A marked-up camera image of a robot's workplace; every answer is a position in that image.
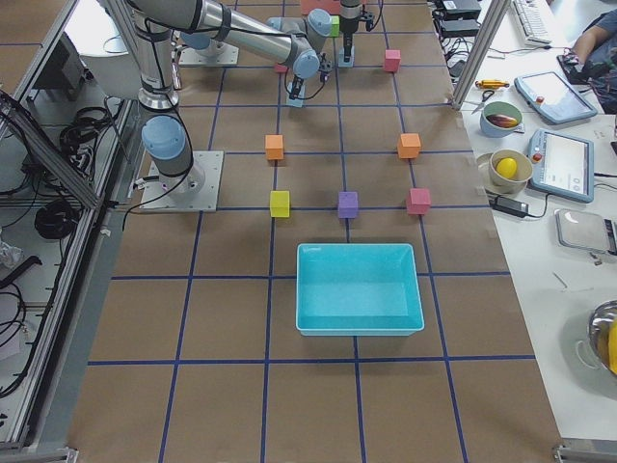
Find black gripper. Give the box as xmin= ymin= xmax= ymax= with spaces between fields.
xmin=287 ymin=52 xmax=333 ymax=96
xmin=339 ymin=4 xmax=375 ymax=63

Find light blue block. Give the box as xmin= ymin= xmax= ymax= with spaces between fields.
xmin=286 ymin=95 xmax=305 ymax=108

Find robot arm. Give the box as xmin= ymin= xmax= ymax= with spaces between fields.
xmin=180 ymin=1 xmax=382 ymax=68
xmin=129 ymin=1 xmax=332 ymax=199

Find green block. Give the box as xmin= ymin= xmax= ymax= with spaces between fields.
xmin=330 ymin=15 xmax=340 ymax=38

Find pink plastic tray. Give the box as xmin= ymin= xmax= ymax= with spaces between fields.
xmin=300 ymin=0 xmax=340 ymax=15

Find pink block left near desk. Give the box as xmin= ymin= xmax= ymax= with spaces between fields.
xmin=383 ymin=49 xmax=401 ymax=73

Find pink block desk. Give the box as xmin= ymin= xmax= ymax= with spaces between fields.
xmin=383 ymin=49 xmax=401 ymax=73
xmin=406 ymin=188 xmax=432 ymax=215

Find orange block near base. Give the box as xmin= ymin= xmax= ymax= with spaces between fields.
xmin=264 ymin=134 xmax=284 ymax=161

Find orange block near desk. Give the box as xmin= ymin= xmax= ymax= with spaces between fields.
xmin=397 ymin=133 xmax=422 ymax=159

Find purple block right side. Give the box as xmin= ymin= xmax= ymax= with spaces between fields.
xmin=337 ymin=191 xmax=359 ymax=219

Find yellow block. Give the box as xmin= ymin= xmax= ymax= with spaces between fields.
xmin=269 ymin=190 xmax=290 ymax=218

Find yellow tool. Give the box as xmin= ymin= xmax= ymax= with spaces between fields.
xmin=474 ymin=79 xmax=510 ymax=90

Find scissors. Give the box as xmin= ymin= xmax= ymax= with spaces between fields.
xmin=472 ymin=89 xmax=496 ymax=113

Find pink block right near desk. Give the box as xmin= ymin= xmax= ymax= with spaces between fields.
xmin=406 ymin=188 xmax=432 ymax=215

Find blue bowl with fruit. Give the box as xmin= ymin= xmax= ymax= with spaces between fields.
xmin=479 ymin=101 xmax=523 ymax=138

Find white keyboard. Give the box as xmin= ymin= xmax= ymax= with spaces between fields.
xmin=510 ymin=0 xmax=552 ymax=46

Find yellow lemon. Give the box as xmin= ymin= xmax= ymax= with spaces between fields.
xmin=495 ymin=157 xmax=518 ymax=179

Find teach pendant far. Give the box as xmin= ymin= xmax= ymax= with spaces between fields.
xmin=514 ymin=71 xmax=598 ymax=124

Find teach pendant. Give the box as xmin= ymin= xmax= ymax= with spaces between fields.
xmin=527 ymin=129 xmax=595 ymax=204
xmin=514 ymin=71 xmax=598 ymax=124

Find beige bowl with lemon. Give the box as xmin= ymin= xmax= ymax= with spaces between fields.
xmin=488 ymin=150 xmax=533 ymax=193

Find cyan plastic tray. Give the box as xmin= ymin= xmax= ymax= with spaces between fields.
xmin=296 ymin=243 xmax=425 ymax=337

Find black power adapter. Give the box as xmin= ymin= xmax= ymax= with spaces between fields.
xmin=489 ymin=195 xmax=528 ymax=218

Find person at desk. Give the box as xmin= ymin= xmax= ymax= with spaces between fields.
xmin=572 ymin=10 xmax=616 ymax=78

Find teach pendant near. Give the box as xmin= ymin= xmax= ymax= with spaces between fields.
xmin=527 ymin=129 xmax=595 ymax=204

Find kitchen scale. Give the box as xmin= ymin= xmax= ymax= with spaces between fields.
xmin=555 ymin=209 xmax=616 ymax=256

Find steel bowl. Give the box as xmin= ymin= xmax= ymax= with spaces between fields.
xmin=575 ymin=300 xmax=616 ymax=378

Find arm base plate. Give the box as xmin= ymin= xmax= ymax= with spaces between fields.
xmin=179 ymin=43 xmax=239 ymax=68
xmin=140 ymin=150 xmax=225 ymax=213

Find aluminium frame post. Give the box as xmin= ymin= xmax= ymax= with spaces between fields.
xmin=451 ymin=0 xmax=510 ymax=110

